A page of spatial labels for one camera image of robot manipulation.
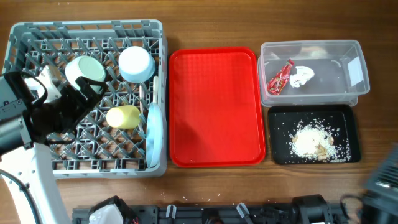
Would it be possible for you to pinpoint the food scraps rice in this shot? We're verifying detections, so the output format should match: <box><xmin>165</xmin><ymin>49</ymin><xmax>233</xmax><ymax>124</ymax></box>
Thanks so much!
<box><xmin>289</xmin><ymin>119</ymin><xmax>352</xmax><ymax>162</ymax></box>

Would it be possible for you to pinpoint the clear plastic bin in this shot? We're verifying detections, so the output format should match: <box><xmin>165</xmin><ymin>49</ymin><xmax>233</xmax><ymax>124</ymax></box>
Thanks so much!
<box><xmin>257</xmin><ymin>40</ymin><xmax>370</xmax><ymax>107</ymax></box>

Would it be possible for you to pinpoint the white tissue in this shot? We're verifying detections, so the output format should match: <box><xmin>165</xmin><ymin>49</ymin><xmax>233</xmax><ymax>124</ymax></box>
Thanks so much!
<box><xmin>289</xmin><ymin>66</ymin><xmax>315</xmax><ymax>88</ymax></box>

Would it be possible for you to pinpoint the black plastic tray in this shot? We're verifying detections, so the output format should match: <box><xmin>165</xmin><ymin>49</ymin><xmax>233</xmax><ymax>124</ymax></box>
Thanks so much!
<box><xmin>268</xmin><ymin>105</ymin><xmax>362</xmax><ymax>165</ymax></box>

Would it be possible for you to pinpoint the light blue bowl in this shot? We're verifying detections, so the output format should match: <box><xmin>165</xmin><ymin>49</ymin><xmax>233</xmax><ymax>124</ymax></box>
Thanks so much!
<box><xmin>118</xmin><ymin>46</ymin><xmax>155</xmax><ymax>83</ymax></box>

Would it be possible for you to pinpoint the large light blue plate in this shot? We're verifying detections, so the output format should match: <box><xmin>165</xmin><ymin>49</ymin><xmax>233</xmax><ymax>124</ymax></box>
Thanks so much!
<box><xmin>146</xmin><ymin>103</ymin><xmax>164</xmax><ymax>168</ymax></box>

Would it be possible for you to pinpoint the small green plate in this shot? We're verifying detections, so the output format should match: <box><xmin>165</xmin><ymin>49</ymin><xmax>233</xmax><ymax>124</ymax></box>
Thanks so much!
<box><xmin>65</xmin><ymin>55</ymin><xmax>106</xmax><ymax>90</ymax></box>

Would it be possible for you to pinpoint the white plastic fork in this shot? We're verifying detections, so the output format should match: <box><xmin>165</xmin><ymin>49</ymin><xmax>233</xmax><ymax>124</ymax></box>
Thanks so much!
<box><xmin>139</xmin><ymin>84</ymin><xmax>145</xmax><ymax>131</ymax></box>

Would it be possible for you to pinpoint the white plastic spoon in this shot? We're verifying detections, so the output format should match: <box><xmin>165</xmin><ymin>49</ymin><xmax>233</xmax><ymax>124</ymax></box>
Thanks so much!
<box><xmin>152</xmin><ymin>76</ymin><xmax>159</xmax><ymax>103</ymax></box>

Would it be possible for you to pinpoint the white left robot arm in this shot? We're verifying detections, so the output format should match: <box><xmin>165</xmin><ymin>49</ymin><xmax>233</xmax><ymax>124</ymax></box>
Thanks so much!
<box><xmin>1</xmin><ymin>72</ymin><xmax>108</xmax><ymax>223</ymax></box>

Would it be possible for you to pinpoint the red plastic tray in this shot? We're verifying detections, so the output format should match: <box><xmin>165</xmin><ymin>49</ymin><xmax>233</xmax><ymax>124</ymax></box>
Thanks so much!
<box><xmin>169</xmin><ymin>47</ymin><xmax>266</xmax><ymax>168</ymax></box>

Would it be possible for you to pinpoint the red snack wrapper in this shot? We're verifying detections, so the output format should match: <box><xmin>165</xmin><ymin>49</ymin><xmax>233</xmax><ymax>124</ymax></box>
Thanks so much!
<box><xmin>267</xmin><ymin>59</ymin><xmax>294</xmax><ymax>95</ymax></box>

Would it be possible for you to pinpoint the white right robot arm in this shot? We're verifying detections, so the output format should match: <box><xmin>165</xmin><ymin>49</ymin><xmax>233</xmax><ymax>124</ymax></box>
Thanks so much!
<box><xmin>289</xmin><ymin>144</ymin><xmax>397</xmax><ymax>224</ymax></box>

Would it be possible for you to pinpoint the yellow plastic cup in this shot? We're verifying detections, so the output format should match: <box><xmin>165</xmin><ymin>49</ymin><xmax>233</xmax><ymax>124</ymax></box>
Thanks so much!
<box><xmin>106</xmin><ymin>105</ymin><xmax>140</xmax><ymax>129</ymax></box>

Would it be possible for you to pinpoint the grey dishwasher rack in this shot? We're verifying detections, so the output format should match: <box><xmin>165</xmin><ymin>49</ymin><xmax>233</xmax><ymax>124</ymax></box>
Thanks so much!
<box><xmin>2</xmin><ymin>19</ymin><xmax>167</xmax><ymax>179</ymax></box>

